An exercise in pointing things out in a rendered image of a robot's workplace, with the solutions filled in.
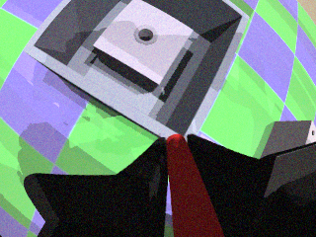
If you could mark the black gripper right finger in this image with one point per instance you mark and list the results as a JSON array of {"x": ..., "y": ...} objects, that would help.
[{"x": 241, "y": 188}]

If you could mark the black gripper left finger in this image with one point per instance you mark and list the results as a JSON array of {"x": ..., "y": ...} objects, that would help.
[{"x": 133, "y": 199}]

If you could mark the dark red peg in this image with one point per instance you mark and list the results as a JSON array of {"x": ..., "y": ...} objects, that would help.
[{"x": 193, "y": 213}]

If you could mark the white square plate with hole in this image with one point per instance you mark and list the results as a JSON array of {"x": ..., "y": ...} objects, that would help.
[{"x": 141, "y": 43}]

